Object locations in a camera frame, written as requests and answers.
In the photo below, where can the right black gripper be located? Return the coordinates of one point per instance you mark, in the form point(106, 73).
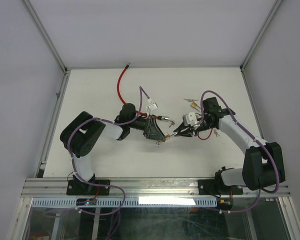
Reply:
point(188, 133)

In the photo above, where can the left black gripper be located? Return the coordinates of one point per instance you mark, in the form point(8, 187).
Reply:
point(155, 132)

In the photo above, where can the red thin-cable padlock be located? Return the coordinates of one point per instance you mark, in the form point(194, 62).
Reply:
point(206, 136)

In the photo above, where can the thick red cable lock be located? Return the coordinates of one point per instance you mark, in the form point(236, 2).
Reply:
point(122, 93)

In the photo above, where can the small brass padlock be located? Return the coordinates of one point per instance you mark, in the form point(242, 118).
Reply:
point(190, 100)

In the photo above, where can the silver keys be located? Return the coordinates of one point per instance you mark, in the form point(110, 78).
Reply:
point(216, 132)

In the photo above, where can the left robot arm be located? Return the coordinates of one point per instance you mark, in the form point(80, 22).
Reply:
point(81, 135)

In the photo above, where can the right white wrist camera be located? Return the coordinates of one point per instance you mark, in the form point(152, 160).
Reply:
point(190, 119)

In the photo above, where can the white slotted cable duct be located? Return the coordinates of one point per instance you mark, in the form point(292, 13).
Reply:
point(129, 202)

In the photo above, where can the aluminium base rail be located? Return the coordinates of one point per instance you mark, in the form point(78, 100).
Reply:
point(132, 186)

